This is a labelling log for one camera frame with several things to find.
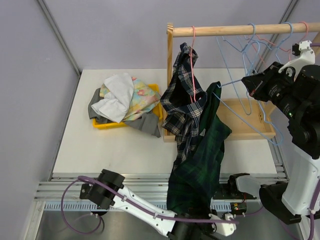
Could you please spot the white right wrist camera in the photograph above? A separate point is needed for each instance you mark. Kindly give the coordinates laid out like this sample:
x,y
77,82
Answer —
x,y
306,57

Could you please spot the dark green plaid skirt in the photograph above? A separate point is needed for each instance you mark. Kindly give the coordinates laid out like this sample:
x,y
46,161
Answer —
x,y
194,182

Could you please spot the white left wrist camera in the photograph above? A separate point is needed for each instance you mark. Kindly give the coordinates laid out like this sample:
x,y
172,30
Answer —
x,y
224,225

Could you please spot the navy white plaid skirt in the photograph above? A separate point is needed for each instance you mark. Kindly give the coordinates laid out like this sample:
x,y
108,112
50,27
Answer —
x,y
183,116

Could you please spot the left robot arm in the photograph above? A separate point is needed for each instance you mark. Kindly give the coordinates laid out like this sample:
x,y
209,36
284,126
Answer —
x,y
137,207

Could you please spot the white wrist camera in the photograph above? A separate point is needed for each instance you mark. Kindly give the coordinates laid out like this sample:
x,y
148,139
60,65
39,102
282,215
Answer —
x,y
306,57
224,225

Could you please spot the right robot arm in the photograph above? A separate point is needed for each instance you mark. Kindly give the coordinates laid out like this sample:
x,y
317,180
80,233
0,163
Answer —
x,y
296,93

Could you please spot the blue wire hanger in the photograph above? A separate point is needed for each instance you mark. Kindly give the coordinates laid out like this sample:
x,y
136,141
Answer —
x,y
264,112
275,47
250,50

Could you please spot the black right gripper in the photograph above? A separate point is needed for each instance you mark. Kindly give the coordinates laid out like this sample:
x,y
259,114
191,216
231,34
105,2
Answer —
x,y
258,84

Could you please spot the pink wire hanger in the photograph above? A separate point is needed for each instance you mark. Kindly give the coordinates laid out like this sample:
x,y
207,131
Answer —
x,y
277,37
193,97

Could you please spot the aluminium mounting rail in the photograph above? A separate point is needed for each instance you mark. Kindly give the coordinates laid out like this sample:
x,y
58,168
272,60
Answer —
x,y
68,194

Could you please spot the white grey garment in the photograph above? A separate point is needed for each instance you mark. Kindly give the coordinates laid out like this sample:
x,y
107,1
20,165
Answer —
x,y
116,103

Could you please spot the pastel floral garment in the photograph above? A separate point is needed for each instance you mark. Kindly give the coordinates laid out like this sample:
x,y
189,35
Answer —
x,y
144,99

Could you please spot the wooden clothes rack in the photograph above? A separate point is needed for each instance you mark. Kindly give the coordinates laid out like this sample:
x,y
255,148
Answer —
x,y
244,127

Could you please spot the grey pleated skirt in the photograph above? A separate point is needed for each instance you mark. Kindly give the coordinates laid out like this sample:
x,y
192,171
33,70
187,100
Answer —
x,y
147,123

